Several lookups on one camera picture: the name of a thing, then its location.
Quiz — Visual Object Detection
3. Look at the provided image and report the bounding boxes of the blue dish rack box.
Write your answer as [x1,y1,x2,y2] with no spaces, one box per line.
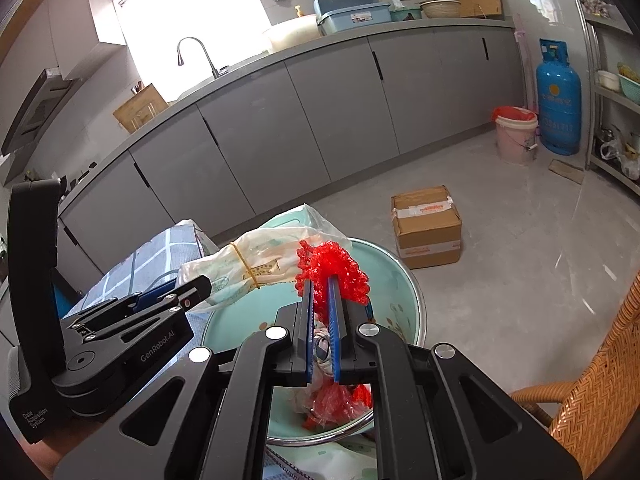
[314,0,392,36]

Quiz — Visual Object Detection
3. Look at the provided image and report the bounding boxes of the white paper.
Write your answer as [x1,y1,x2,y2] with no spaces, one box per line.
[295,325,343,411]

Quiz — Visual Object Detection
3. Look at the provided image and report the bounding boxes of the white printed plastic bag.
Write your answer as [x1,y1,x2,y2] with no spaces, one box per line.
[177,203,351,311]

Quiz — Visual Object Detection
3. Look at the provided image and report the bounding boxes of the blue gas cylinder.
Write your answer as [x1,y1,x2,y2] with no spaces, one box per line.
[536,38,582,156]

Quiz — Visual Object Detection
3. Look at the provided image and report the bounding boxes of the grey kitchen counter cabinets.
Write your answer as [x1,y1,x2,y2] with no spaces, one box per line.
[0,15,518,281]

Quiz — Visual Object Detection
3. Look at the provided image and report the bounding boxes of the flat cardboard piece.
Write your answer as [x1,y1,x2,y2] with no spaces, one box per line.
[548,159,586,184]

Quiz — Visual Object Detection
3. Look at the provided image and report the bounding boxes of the pink mop handle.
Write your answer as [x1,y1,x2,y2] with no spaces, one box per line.
[515,15,538,111]

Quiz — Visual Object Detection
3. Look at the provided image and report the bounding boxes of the wicker chair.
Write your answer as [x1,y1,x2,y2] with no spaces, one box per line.
[510,270,640,466]

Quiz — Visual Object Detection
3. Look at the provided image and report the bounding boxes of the red foam net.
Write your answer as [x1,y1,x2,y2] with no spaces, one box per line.
[295,240,371,306]

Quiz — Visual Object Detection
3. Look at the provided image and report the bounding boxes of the green bin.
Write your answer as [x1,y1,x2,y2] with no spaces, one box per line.
[200,237,428,448]

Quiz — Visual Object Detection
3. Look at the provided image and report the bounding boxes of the cardboard box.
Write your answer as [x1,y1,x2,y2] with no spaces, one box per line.
[391,185,463,270]

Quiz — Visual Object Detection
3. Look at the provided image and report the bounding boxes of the black range hood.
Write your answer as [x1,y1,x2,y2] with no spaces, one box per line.
[0,69,83,156]

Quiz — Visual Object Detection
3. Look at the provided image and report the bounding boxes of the pink bucket with red liner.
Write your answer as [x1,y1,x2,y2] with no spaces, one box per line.
[492,106,540,163]

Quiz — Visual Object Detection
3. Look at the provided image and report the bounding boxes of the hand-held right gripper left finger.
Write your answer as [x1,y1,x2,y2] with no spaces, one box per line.
[52,279,317,480]

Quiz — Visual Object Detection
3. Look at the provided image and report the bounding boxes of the white plastic tub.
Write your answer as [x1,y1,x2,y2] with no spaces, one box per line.
[262,14,321,54]

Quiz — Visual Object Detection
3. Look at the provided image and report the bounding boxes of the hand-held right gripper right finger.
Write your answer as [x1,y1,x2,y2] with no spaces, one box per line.
[326,276,583,480]

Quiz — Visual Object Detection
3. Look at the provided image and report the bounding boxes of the blue checked tablecloth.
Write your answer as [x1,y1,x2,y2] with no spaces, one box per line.
[65,220,216,321]

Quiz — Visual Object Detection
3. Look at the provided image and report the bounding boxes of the bright window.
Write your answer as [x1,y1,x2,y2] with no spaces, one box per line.
[115,0,273,103]

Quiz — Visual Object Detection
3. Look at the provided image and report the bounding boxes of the grey wall cabinets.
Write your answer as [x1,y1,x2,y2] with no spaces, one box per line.
[47,0,128,81]

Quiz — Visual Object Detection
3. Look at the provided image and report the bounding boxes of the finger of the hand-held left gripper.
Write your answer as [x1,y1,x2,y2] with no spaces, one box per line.
[62,275,213,342]
[75,282,183,318]

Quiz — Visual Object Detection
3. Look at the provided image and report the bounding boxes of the metal faucet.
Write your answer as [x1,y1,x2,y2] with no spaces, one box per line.
[176,36,228,80]

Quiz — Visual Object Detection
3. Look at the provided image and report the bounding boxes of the metal shelf rack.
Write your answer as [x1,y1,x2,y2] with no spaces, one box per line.
[572,0,640,196]

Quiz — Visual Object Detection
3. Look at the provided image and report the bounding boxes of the metal bowl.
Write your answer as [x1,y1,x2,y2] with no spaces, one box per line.
[419,0,462,20]

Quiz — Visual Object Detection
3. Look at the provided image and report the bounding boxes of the translucent red plastic bag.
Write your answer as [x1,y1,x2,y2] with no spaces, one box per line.
[302,377,373,431]

